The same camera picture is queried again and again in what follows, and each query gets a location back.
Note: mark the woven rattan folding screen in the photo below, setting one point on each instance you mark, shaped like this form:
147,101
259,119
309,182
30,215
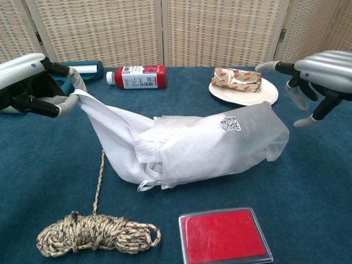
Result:
110,30

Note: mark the white clothes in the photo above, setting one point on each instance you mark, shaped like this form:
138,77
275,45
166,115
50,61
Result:
115,132

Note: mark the frosted translucent plastic bag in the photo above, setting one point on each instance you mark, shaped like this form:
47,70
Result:
220,148

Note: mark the red juice bottle white cap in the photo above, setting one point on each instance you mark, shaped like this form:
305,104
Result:
137,77

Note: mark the red ink pad clear case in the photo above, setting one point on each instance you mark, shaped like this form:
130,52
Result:
222,236

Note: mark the brass screen hinge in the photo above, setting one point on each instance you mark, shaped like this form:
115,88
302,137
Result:
281,35
38,38

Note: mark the green lint roller orange tip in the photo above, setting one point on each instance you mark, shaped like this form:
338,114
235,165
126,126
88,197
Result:
93,68

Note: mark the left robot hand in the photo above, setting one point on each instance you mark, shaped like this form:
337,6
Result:
22,82

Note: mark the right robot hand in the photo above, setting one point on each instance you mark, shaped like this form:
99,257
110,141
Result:
327,71

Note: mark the white round plate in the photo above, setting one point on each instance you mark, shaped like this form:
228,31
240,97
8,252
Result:
244,96

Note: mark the gold red wrapped snack packet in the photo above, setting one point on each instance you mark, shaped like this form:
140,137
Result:
236,78

